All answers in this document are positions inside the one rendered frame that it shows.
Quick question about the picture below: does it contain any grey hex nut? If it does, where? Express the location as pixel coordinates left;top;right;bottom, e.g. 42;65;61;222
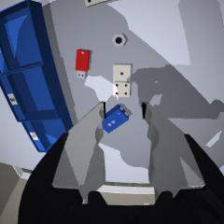
112;35;126;47

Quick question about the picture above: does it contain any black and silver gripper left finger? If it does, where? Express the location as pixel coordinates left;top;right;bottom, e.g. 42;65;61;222
18;101;105;224

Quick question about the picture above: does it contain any red usb stick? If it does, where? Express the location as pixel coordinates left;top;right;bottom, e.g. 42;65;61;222
76;49;91;79

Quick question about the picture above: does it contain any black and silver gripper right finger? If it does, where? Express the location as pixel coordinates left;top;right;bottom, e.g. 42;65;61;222
142;102;224;224

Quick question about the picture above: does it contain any white domino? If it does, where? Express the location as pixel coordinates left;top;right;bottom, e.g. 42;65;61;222
113;64;131;97
85;0;110;7

